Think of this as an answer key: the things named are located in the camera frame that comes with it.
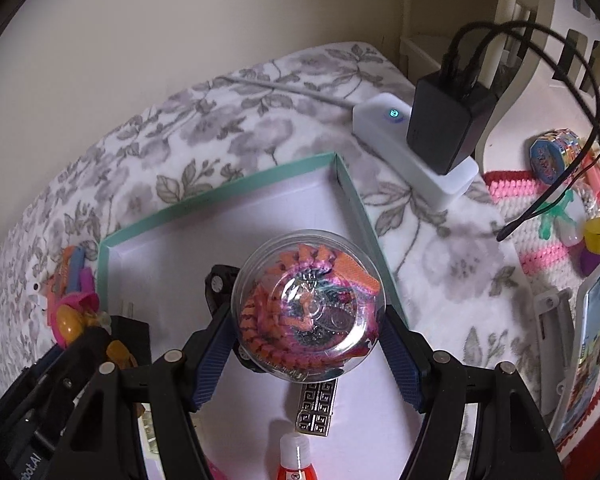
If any orange colourful small box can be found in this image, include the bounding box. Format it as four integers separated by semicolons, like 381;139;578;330
52;246;85;299

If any purple tube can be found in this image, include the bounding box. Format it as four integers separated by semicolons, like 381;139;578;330
79;268;95;294

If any gold black patterned lighter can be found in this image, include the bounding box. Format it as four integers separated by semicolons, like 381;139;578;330
294;379;338;438

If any white lattice basket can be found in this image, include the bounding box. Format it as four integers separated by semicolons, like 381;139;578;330
476;0;600;172

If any pink white crochet mat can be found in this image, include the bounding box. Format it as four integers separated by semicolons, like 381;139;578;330
483;170;600;460

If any black cable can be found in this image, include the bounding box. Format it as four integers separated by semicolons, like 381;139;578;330
442;20;600;244

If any orange glue bottle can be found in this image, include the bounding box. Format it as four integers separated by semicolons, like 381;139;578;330
276;432;317;480

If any white power strip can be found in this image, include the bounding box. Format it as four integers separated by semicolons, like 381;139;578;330
352;92;479;211

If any clear dome with orange toy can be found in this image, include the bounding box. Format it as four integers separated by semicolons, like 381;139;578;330
232;230;386;384

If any pink yellow toy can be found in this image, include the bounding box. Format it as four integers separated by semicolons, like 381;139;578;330
47;292;138;370

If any floral grey white blanket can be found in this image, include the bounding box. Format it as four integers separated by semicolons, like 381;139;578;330
0;42;540;393

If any yellow cap purple bottle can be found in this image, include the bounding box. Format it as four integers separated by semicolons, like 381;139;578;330
580;217;600;276

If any black toy car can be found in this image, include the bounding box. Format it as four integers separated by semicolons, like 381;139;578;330
204;264;265;374

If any round colourful tin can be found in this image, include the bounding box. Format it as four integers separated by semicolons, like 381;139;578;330
529;128;581;184

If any colourful picture card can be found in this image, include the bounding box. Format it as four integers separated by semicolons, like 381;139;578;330
550;264;600;446

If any black power adapter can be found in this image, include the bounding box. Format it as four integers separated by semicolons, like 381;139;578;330
406;72;496;174

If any teal rimmed white tray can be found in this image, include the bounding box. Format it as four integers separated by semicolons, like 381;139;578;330
96;154;419;479

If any white earbud case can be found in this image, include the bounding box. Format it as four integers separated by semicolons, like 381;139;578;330
26;281;47;311

